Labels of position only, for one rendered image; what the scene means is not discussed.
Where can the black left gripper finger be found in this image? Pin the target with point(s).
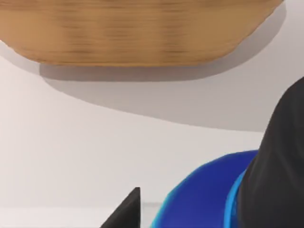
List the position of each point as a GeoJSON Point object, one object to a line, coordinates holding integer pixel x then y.
{"type": "Point", "coordinates": [129, 213]}

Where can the woven wooden basket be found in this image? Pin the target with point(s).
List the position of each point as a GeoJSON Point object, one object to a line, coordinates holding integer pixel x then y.
{"type": "Point", "coordinates": [133, 31]}

